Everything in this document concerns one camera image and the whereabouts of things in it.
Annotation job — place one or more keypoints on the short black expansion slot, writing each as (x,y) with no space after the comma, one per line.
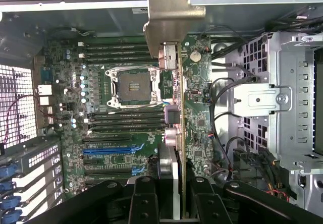
(90,162)

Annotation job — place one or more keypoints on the black RAM slot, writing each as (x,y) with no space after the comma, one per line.
(126,126)
(126,114)
(116,55)
(126,131)
(116,44)
(116,49)
(116,60)

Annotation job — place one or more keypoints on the blue expansion slot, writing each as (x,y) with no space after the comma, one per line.
(108,151)

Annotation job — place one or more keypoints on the perforated metal disk bay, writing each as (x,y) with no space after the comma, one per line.
(290,70)

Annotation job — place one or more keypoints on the CPU socket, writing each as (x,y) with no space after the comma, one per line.
(133,87)

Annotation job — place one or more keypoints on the long black expansion slot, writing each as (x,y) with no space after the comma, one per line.
(108,172)
(107,140)

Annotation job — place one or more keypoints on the green motherboard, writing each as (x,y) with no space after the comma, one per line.
(196,113)

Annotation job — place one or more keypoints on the silver coin cell battery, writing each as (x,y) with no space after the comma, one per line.
(195,56)

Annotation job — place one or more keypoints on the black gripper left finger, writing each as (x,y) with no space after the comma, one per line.
(143,201)

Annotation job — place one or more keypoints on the blue slot retention clip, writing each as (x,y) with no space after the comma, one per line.
(11,202)
(8,172)
(11,217)
(6,186)

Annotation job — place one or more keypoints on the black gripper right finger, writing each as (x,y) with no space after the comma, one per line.
(209,203)

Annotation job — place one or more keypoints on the black open PC case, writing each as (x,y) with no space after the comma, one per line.
(75,7)

